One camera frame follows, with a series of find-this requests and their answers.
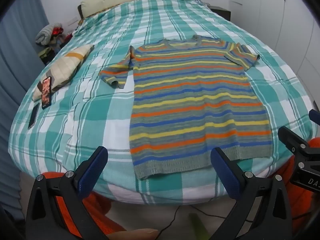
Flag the dark smartphone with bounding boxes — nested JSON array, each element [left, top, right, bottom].
[[27, 104, 40, 130]]

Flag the white wardrobe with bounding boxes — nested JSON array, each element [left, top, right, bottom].
[[230, 0, 320, 80]]

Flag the dark nightstand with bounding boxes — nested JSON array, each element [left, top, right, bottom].
[[209, 5, 231, 21]]

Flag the person's bare foot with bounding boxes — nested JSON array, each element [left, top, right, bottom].
[[125, 228, 159, 240]]

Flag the bed with teal plaid sheet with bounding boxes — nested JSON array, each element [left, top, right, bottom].
[[7, 0, 318, 204]]

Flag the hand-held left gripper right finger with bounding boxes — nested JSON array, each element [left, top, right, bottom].
[[210, 147, 293, 240]]

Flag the blue-grey curtain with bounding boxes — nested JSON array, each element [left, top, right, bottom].
[[0, 0, 49, 213]]

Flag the smartphone with lit screen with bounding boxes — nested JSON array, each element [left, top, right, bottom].
[[41, 76, 52, 110]]

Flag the pile of clothes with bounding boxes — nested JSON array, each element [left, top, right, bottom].
[[35, 23, 75, 65]]

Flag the beige patterned pillow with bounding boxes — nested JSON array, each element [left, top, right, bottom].
[[32, 44, 95, 102]]

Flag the black cable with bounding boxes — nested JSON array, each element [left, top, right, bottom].
[[157, 204, 253, 233]]

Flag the striped knit shirt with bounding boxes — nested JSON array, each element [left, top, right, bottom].
[[99, 35, 273, 180]]

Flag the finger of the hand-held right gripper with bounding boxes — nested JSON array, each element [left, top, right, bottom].
[[278, 126, 320, 170], [309, 109, 320, 126]]

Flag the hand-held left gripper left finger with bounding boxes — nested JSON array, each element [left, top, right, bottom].
[[25, 146, 109, 240]]

